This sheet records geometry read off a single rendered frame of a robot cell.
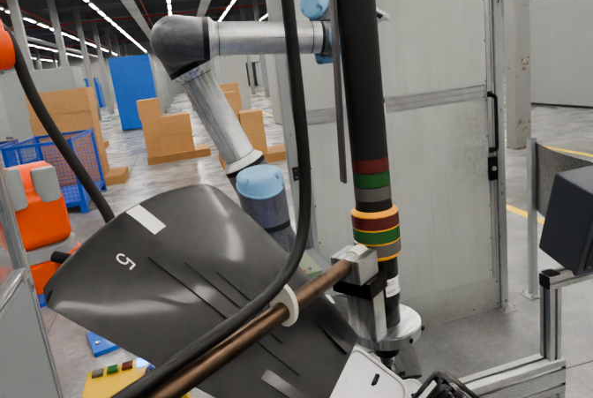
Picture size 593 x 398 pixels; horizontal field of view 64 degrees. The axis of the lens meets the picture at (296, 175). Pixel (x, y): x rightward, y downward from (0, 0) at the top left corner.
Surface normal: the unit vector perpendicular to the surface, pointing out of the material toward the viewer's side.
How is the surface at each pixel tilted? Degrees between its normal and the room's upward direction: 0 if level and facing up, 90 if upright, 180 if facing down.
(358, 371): 48
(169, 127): 90
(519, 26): 90
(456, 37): 90
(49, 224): 90
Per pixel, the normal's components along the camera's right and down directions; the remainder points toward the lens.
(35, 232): 0.66, 0.09
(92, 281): 0.55, -0.62
